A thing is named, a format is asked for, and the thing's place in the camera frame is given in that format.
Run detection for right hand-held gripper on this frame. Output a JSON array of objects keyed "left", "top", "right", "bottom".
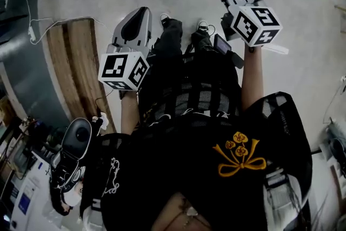
[{"left": 215, "top": 0, "right": 283, "bottom": 48}]

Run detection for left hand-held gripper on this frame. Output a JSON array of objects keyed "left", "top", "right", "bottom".
[{"left": 97, "top": 6, "right": 152, "bottom": 91}]

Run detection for person's left forearm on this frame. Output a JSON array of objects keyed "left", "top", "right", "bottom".
[{"left": 120, "top": 90, "right": 141, "bottom": 135}]

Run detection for person's right forearm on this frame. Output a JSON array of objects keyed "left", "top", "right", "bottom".
[{"left": 240, "top": 45, "right": 265, "bottom": 113}]

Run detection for person's left shoe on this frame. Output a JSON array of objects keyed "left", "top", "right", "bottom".
[{"left": 159, "top": 12, "right": 172, "bottom": 25}]

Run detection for person's shoe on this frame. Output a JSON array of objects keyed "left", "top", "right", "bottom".
[
  {"left": 159, "top": 12, "right": 172, "bottom": 25},
  {"left": 196, "top": 19, "right": 210, "bottom": 32}
]

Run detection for person's black trousers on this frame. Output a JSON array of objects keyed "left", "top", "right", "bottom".
[{"left": 152, "top": 18, "right": 217, "bottom": 59}]

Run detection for person's right shoe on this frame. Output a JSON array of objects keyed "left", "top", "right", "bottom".
[{"left": 196, "top": 19, "right": 210, "bottom": 32}]

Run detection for small dark screen device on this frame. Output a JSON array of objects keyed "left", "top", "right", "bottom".
[{"left": 213, "top": 34, "right": 232, "bottom": 54}]

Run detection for wooden floor panel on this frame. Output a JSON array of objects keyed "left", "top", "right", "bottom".
[{"left": 45, "top": 17, "right": 117, "bottom": 133}]

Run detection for white power strip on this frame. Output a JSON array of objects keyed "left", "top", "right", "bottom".
[{"left": 28, "top": 24, "right": 37, "bottom": 43}]

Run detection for person's black embroidered shirt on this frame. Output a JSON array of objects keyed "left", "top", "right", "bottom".
[{"left": 79, "top": 91, "right": 314, "bottom": 231}]

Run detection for white power cable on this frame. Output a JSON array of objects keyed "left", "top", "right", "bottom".
[{"left": 23, "top": 0, "right": 114, "bottom": 45}]

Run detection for person's pendant necklace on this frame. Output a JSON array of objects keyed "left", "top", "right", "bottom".
[{"left": 183, "top": 204, "right": 201, "bottom": 228}]

